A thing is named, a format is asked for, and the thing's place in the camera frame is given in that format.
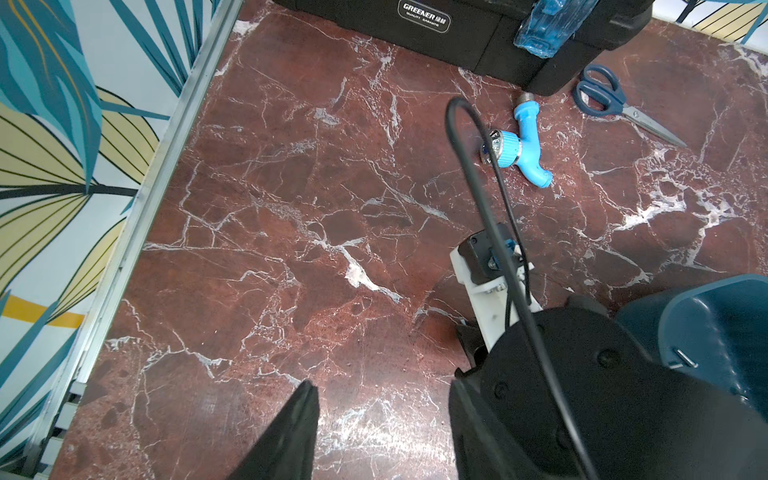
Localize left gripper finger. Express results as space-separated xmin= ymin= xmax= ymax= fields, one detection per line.
xmin=228 ymin=380 xmax=320 ymax=479

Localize teal plastic storage tray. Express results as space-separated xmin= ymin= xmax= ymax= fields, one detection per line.
xmin=615 ymin=274 xmax=767 ymax=417

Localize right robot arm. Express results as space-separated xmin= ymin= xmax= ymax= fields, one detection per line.
xmin=449 ymin=306 xmax=767 ymax=479

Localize blue toy drill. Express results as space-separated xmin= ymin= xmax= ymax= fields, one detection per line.
xmin=480 ymin=92 xmax=553 ymax=188

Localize black plastic toolbox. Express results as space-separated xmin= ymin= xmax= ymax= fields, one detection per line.
xmin=283 ymin=1 xmax=652 ymax=96

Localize aluminium side frame rail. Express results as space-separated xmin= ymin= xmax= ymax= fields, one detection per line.
xmin=1 ymin=1 xmax=242 ymax=479

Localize black camera cable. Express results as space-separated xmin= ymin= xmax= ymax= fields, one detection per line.
xmin=444 ymin=97 xmax=601 ymax=480

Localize blue handled scissors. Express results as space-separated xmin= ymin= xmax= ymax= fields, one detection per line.
xmin=572 ymin=64 xmax=687 ymax=148

